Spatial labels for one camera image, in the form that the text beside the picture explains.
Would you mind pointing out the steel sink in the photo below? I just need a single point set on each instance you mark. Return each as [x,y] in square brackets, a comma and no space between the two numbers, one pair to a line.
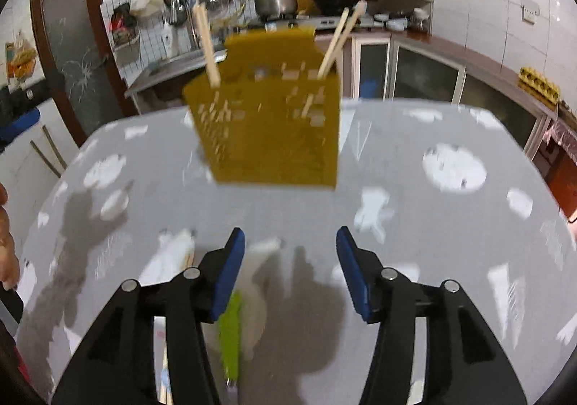
[180,62]

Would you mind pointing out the white wall socket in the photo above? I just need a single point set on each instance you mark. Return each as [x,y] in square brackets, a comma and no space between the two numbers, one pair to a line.
[530,9]

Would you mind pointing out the person's left hand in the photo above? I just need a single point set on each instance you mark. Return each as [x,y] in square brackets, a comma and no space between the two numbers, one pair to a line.
[8,251]

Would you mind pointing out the yellow egg carton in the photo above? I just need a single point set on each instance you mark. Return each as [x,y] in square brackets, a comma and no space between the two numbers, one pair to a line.
[538,85]

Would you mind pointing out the wooden chopstick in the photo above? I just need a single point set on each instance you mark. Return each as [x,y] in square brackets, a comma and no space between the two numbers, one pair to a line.
[349,28]
[206,44]
[334,42]

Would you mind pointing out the wooden stick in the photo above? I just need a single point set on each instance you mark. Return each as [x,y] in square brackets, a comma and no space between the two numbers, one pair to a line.
[45,159]
[54,146]

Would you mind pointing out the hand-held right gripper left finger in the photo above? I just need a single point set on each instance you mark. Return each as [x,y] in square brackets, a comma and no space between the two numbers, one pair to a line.
[230,278]

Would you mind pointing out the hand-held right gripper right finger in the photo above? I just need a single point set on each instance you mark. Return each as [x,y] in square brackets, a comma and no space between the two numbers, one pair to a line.
[354,278]

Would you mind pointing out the brown wooden door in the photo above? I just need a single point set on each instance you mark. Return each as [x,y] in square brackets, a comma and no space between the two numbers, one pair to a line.
[76,49]

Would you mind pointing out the gas stove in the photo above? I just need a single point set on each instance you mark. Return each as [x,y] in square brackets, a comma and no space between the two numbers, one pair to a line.
[324,21]

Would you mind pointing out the blue plastic item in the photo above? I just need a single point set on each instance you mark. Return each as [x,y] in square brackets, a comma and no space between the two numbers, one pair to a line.
[20,125]

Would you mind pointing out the steel pot with lid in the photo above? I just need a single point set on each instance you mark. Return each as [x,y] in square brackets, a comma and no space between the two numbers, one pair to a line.
[272,4]

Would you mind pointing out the glass jar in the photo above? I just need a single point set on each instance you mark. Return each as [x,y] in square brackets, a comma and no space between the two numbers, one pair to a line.
[420,21]

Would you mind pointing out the grey printed tablecloth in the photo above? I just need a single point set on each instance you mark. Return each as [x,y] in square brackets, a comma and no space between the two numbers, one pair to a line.
[405,229]

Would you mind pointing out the kitchen counter cabinet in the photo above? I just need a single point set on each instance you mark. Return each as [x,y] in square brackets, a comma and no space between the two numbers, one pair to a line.
[428,71]

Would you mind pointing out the black wok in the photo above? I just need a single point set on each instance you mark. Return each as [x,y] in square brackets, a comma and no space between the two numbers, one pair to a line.
[338,3]

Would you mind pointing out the hanging red bags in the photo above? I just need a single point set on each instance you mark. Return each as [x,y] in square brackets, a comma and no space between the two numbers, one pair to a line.
[124,24]

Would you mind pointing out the yellow perforated utensil holder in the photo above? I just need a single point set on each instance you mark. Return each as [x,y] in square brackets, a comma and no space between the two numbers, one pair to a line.
[270,139]

